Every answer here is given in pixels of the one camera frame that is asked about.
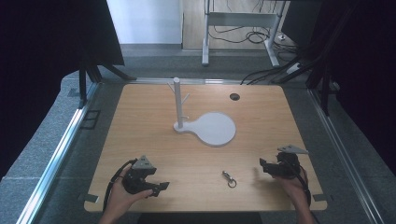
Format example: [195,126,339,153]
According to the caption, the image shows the aluminium rail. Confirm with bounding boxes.
[306,88,387,224]
[16,81,101,224]

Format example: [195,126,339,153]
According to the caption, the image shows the metal key ring with clasp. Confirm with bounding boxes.
[221,170,238,189]

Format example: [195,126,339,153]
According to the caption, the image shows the black tripod stand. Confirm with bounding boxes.
[78,59,138,110]
[274,46,342,117]

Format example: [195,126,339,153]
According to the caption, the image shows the person's left hand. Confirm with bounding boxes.
[104,167,154,218]

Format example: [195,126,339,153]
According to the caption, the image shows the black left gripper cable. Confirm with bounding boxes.
[102,158,138,213]

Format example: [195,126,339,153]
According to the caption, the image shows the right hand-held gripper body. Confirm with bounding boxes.
[270,144,310,180]

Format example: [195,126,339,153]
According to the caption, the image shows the white metal desk frame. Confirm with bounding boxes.
[201,0,288,68]

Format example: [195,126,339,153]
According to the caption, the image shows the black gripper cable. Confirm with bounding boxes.
[288,161,313,207]
[102,158,138,213]

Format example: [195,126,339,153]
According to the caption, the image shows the black cables on floor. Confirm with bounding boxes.
[207,0,312,86]

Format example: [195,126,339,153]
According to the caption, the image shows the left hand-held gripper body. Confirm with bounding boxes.
[121,154,158,196]

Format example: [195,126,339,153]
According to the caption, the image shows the person's right hand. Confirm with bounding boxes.
[273,167,310,204]

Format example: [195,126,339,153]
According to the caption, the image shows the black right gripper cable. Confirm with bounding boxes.
[288,161,313,207]

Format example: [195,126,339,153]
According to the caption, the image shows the black curtain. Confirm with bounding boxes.
[281,0,396,176]
[0,0,125,181]

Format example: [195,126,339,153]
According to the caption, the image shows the white stand with pegs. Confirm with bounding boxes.
[166,77,237,148]

